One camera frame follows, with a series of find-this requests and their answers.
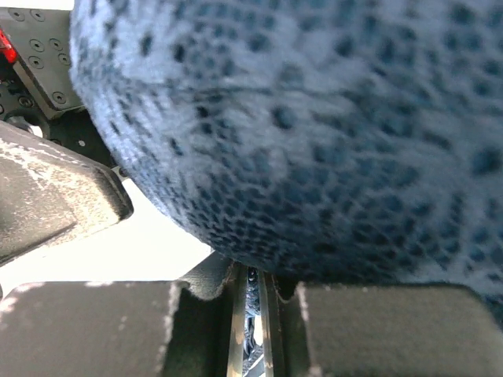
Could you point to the dark blue lace bra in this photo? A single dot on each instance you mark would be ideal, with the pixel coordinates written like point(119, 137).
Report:
point(346, 141)

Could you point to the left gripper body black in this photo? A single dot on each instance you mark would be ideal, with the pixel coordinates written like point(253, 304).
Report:
point(51, 195)

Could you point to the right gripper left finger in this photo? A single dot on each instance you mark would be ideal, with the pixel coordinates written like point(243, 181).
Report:
point(192, 326)

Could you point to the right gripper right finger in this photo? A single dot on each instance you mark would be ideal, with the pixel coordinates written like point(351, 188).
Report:
point(404, 330)

